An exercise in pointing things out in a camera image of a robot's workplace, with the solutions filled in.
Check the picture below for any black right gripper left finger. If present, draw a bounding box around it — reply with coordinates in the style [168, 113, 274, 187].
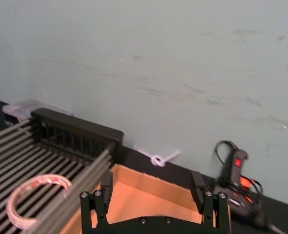
[80, 170, 114, 229]

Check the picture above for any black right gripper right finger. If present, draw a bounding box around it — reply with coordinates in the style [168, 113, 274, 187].
[190, 170, 230, 230]

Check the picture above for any roll of white tape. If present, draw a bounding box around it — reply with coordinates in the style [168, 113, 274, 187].
[6, 173, 73, 228]

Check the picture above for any shallow brown cardboard tray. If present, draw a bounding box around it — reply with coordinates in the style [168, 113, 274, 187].
[60, 163, 231, 234]

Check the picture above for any black rack with steel bars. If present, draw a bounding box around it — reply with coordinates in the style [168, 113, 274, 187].
[0, 108, 124, 234]

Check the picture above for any clear plastic case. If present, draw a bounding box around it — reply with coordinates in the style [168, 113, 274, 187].
[1, 99, 73, 122]

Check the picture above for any black corded tool red switch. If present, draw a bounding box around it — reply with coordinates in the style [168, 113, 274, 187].
[213, 140, 283, 231]

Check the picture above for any plain pale wall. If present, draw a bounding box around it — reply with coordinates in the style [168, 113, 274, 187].
[0, 0, 288, 210]

